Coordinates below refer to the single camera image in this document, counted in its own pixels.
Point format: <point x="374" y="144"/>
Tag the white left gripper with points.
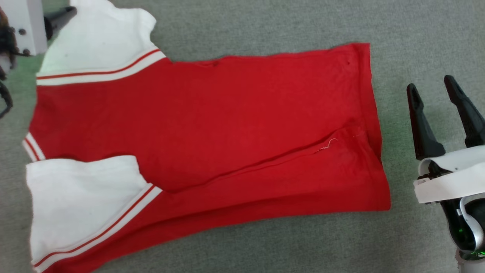
<point x="30" y="22"/>

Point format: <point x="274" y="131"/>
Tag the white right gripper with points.
<point x="462" y="178"/>

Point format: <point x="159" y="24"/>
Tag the red and white basketball jersey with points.
<point x="208" y="125"/>

